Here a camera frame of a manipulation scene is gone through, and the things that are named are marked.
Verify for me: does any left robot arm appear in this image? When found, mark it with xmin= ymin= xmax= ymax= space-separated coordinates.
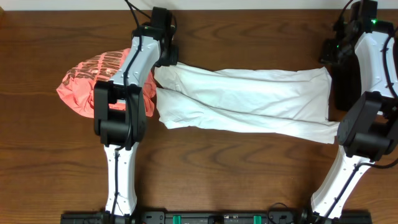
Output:
xmin=94 ymin=7 xmax=178 ymax=219

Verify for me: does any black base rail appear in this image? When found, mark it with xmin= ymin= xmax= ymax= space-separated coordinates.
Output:
xmin=60 ymin=202 xmax=373 ymax=224

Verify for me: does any black fabric container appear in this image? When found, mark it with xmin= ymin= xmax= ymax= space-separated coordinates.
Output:
xmin=329 ymin=37 xmax=398 ymax=112

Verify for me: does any white t-shirt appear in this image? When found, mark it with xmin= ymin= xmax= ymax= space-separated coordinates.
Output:
xmin=154 ymin=63 xmax=339 ymax=144

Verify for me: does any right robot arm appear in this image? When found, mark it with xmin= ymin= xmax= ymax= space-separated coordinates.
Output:
xmin=298 ymin=0 xmax=397 ymax=223

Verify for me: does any pink printed t-shirt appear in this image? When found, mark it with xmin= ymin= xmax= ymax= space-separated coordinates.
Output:
xmin=56 ymin=48 xmax=157 ymax=119

